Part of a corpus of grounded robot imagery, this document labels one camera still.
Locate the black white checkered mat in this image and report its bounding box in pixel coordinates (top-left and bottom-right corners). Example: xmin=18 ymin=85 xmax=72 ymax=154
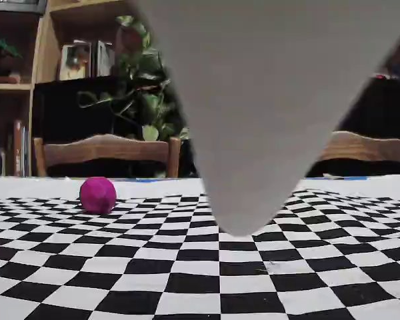
xmin=0 ymin=177 xmax=400 ymax=320

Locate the illustrated picture book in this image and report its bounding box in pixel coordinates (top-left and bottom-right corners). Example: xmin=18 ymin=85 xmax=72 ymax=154
xmin=59 ymin=41 xmax=93 ymax=81

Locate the orange book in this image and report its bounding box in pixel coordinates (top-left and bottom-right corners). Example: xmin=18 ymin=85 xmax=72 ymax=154
xmin=13 ymin=119 xmax=23 ymax=177

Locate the black cabinet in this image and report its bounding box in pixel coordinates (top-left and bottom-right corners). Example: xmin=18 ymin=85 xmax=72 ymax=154
xmin=31 ymin=75 xmax=400 ymax=179

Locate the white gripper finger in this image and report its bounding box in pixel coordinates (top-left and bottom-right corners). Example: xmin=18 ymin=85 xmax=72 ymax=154
xmin=126 ymin=0 xmax=400 ymax=237

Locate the pink faceted ball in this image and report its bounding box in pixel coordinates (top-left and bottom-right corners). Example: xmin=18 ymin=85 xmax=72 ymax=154
xmin=79 ymin=176 xmax=117 ymax=215

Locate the green toy bonsai tree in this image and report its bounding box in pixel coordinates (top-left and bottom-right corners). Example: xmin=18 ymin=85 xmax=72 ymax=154
xmin=0 ymin=38 xmax=23 ymax=77

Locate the grey picture book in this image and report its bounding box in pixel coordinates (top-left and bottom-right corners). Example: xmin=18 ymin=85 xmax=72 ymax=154
xmin=91 ymin=39 xmax=116 ymax=77

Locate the brown wooden chair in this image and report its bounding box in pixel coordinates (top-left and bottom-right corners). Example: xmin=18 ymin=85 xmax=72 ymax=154
xmin=33 ymin=133 xmax=183 ymax=178
xmin=306 ymin=130 xmax=400 ymax=176

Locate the light wooden bookshelf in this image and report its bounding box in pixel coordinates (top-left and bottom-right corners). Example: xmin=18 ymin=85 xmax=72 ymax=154
xmin=0 ymin=0 xmax=137 ymax=177

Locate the green leafy plant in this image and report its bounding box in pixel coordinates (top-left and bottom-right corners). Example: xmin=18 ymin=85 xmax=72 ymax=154
xmin=78 ymin=15 xmax=191 ymax=177

